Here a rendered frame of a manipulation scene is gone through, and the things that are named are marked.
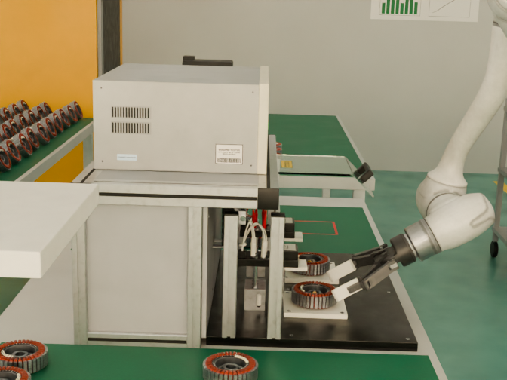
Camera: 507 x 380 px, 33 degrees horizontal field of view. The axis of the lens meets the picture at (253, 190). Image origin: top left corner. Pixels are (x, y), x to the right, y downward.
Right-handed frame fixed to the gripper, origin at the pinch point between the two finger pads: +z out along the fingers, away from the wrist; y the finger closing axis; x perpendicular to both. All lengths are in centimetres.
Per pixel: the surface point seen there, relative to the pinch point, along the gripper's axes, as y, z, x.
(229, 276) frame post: -19.4, 17.9, 19.8
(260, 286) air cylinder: -1.7, 16.0, 8.6
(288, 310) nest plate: -5.8, 12.3, 1.6
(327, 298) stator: -4.9, 2.8, -0.5
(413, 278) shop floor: 245, -20, -107
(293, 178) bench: 157, 6, -7
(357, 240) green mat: 65, -8, -14
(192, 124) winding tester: -8, 10, 51
